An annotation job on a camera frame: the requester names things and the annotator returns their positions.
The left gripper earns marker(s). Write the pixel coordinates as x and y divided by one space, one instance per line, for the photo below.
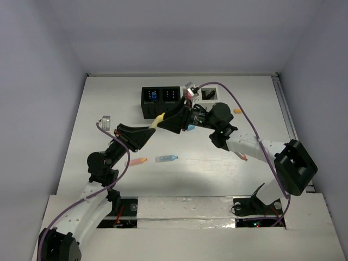
126 137

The white double container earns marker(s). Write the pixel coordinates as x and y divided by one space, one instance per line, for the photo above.
200 101

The blue pen cap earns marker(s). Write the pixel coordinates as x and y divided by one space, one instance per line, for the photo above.
190 128

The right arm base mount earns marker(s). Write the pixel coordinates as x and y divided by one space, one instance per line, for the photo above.
253 213

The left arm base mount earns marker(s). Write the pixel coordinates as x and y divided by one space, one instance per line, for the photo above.
126 217

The aluminium rail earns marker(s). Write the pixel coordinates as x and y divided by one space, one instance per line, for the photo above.
284 107

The orange pencil-shaped pen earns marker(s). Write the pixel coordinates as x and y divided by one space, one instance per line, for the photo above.
137 161

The black double container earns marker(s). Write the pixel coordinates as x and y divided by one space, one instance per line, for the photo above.
168 98

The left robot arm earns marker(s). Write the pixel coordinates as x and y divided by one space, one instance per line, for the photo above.
65 236

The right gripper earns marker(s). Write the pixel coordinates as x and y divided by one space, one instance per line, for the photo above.
175 118

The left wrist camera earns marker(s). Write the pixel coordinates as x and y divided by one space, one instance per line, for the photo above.
105 123

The grey pencil-shaped pen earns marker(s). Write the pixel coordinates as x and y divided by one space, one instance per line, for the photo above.
242 157

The silver foil tape strip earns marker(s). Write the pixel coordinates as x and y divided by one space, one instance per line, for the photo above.
206 212

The blue pencil-shaped pen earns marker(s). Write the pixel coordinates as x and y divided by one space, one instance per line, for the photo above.
161 159

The yellow pencil-shaped pen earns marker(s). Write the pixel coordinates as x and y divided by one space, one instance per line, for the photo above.
156 121

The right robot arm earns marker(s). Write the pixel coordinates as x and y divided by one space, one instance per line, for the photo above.
292 166

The blue black highlighter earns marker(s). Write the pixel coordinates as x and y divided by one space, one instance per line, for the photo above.
208 94

